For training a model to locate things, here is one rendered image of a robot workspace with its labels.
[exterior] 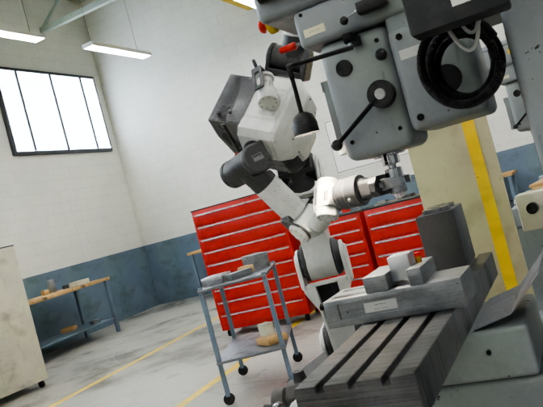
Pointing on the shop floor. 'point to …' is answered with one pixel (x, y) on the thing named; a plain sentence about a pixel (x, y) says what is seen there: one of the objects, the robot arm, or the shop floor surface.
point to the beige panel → (473, 194)
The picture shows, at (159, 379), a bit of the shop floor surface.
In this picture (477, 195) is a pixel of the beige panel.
